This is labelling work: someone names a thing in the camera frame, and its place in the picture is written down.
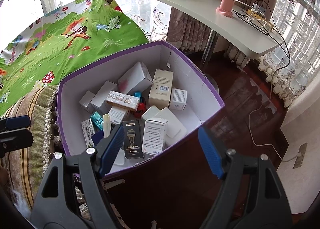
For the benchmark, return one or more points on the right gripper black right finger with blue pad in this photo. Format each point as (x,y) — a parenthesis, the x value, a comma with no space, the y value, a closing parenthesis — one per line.
(266,203)

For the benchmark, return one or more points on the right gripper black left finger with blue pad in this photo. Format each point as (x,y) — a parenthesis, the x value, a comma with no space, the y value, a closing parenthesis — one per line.
(71,194)

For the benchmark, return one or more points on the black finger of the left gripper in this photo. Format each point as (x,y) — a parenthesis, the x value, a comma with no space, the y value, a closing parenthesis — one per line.
(15,134)

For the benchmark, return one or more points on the dark blue box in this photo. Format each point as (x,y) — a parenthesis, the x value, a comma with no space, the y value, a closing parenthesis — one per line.
(97,137)

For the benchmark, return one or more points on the cream plastic scoop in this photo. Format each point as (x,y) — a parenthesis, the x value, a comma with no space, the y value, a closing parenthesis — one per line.
(106,123)

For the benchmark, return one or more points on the teal box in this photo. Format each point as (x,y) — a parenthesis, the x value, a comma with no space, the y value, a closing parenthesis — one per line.
(97,120)

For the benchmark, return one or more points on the black shaver box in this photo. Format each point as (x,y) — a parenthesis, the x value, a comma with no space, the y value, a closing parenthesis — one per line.
(132,140)

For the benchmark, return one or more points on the tall white box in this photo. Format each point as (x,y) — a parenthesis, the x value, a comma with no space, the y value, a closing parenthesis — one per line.
(99,100)

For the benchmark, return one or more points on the white box blue text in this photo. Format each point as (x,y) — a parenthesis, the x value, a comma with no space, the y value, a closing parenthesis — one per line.
(155,130)

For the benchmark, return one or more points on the white plastic tray box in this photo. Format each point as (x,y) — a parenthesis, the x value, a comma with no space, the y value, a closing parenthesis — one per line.
(176,131)

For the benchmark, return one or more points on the red toy car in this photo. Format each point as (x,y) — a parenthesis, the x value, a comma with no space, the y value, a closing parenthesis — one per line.
(140,110)

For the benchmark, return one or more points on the large white box pink stain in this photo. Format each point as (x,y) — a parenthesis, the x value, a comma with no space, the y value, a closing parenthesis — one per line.
(136,79)

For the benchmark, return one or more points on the cream box with drawing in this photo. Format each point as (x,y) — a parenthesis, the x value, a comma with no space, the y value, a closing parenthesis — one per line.
(160,92)

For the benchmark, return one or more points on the white cube box red logo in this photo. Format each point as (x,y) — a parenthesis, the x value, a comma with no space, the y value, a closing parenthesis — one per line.
(117,114)

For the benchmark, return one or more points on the small white red-text box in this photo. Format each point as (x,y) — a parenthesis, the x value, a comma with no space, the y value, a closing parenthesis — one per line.
(123,100)

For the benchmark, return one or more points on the striped beige sofa cover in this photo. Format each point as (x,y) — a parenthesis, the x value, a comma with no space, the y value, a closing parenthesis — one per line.
(23,169)

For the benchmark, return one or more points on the barcode white box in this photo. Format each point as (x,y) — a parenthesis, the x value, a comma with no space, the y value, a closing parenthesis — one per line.
(88,131)

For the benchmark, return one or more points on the small white box in bin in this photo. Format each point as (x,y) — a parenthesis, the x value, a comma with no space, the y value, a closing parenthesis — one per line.
(85,101)

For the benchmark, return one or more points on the green cartoon print cloth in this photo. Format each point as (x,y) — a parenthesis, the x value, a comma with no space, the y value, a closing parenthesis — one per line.
(61,42)

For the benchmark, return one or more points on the small white square box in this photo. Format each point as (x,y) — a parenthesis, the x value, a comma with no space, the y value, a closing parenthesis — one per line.
(150,113)

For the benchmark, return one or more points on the white box printed text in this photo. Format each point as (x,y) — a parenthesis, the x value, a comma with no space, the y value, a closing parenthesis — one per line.
(178,100)

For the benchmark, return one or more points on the purple cardboard storage box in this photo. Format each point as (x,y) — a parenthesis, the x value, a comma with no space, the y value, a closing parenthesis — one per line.
(203,102)

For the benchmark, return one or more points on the white desk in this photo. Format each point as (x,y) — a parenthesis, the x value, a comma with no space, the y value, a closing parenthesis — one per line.
(243,36)

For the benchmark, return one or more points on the power strip with cables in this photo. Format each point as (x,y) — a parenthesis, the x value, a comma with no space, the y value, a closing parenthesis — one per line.
(257,14)

